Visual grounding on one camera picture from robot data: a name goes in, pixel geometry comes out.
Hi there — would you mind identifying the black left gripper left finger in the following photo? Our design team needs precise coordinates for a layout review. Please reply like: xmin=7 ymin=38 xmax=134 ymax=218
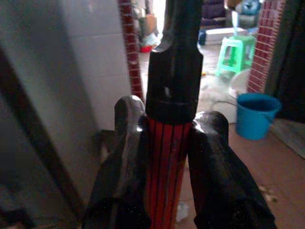
xmin=82 ymin=95 xmax=151 ymax=229

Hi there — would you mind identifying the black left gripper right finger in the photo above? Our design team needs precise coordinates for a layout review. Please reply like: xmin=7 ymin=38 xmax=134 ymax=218
xmin=188 ymin=111 xmax=278 ymax=229

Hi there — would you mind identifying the red and black broom handle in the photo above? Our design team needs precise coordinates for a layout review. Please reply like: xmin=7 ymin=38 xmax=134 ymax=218
xmin=144 ymin=0 xmax=203 ymax=229

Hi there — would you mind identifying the blue plastic bucket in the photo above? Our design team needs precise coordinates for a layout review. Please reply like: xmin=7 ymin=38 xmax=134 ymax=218
xmin=235 ymin=93 xmax=283 ymax=141

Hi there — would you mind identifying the white plastic basin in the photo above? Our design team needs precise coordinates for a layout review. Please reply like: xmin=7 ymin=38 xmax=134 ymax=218
xmin=228 ymin=69 xmax=251 ymax=98

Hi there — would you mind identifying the green plastic stool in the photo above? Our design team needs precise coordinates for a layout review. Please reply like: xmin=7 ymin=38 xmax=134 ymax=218
xmin=215 ymin=35 xmax=257 ymax=77

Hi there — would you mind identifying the brown cardboard box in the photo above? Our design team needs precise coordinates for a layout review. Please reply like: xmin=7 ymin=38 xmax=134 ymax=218
xmin=142 ymin=14 xmax=158 ymax=36

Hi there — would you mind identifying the white flat box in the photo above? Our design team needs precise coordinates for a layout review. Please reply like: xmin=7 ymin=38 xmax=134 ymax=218
xmin=205 ymin=27 xmax=247 ymax=45

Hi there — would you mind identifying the dark wooden door frame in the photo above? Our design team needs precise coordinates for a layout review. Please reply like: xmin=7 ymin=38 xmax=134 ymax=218
xmin=0 ymin=46 xmax=84 ymax=215

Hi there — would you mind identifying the red brick door post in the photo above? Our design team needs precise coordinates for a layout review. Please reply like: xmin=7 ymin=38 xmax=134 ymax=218
xmin=118 ymin=0 xmax=145 ymax=102
xmin=246 ymin=0 xmax=286 ymax=94

